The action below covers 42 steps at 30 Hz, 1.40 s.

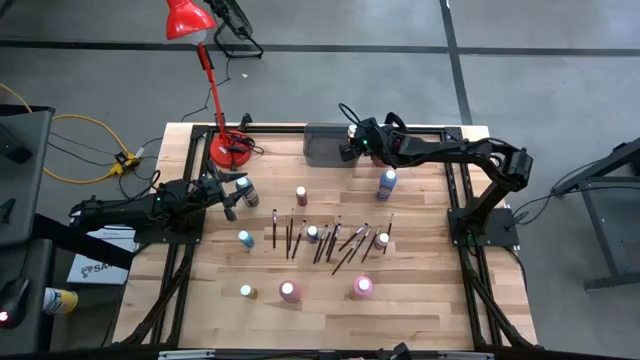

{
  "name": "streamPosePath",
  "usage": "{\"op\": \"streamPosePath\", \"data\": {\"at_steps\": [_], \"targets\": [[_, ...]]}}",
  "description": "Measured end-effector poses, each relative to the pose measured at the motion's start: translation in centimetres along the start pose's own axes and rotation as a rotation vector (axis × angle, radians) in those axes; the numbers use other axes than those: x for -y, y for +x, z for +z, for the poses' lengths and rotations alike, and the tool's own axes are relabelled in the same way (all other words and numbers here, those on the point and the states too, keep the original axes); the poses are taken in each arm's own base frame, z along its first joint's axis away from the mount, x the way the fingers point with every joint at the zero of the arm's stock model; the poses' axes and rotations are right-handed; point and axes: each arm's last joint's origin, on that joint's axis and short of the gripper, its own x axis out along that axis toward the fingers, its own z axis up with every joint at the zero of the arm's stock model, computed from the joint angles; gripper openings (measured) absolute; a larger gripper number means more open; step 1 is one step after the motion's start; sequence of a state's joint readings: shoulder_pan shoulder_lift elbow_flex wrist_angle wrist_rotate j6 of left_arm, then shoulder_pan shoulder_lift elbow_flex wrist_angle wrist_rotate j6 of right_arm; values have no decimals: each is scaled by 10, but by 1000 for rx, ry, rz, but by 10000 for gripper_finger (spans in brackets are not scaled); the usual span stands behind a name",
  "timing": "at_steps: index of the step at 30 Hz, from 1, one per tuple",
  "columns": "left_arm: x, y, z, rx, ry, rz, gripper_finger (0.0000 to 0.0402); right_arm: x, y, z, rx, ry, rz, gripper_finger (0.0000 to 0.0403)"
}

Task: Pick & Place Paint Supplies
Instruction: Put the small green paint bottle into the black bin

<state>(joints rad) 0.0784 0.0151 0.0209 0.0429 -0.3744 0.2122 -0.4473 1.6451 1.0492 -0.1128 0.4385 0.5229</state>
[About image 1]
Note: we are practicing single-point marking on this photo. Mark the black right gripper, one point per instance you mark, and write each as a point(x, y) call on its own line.
point(364, 136)

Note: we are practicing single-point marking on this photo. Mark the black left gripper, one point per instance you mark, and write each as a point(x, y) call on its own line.
point(207, 192)

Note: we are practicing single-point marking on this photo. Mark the large dark teal paint bottle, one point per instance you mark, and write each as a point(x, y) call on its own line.
point(248, 192)

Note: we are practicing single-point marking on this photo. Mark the small light blue paint bottle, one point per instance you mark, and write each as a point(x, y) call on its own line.
point(245, 239)

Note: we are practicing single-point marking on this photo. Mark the large blue paint bottle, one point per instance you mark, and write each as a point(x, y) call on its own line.
point(386, 184)

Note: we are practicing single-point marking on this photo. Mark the small red paint bottle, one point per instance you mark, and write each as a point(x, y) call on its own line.
point(301, 196)

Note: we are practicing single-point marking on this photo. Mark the small dark blue paint bottle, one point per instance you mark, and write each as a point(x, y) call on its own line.
point(312, 233)

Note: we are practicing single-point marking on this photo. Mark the black paintbrush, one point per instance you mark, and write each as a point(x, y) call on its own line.
point(353, 237)
point(320, 245)
point(291, 229)
point(346, 255)
point(332, 235)
point(299, 239)
point(325, 243)
point(360, 245)
point(334, 243)
point(287, 237)
point(388, 231)
point(274, 229)
point(370, 245)

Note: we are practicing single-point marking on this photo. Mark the small ochre paint bottle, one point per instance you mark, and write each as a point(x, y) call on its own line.
point(248, 291)

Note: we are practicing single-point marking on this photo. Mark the small pink paint bottle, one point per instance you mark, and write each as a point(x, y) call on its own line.
point(381, 241)

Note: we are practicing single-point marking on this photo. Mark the large coral paint bottle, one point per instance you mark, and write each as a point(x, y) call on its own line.
point(290, 291)

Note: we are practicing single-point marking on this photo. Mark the large pink paint bottle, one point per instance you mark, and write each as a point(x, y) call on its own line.
point(362, 286)

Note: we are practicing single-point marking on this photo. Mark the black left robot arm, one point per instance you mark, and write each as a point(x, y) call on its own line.
point(120, 212)

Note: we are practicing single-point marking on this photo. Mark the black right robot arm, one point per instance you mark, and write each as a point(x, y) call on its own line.
point(450, 149)

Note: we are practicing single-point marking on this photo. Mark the grey translucent plastic bin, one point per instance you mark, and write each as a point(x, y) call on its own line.
point(325, 147)

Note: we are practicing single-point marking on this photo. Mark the yellow power plug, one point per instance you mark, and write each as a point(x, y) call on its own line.
point(122, 162)

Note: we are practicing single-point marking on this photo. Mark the white printed paper box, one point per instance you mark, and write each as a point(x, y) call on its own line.
point(100, 272)

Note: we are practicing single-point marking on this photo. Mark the black diagonal bar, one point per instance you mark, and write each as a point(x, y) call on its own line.
point(80, 242)

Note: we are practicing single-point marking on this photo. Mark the red desk lamp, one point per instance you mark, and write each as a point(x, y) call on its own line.
point(187, 20)

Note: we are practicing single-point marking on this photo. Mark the grey side desk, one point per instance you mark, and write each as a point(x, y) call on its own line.
point(30, 200)

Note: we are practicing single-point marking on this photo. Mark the yellow and white can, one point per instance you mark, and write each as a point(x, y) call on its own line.
point(60, 300)

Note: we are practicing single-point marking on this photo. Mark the black computer mouse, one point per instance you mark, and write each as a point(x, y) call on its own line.
point(12, 300)

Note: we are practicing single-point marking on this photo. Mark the silver aluminium bracket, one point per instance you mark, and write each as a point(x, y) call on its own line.
point(187, 355)
point(465, 356)

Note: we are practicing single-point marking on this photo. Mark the dark grey desk frame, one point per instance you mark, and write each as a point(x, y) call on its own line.
point(598, 235)

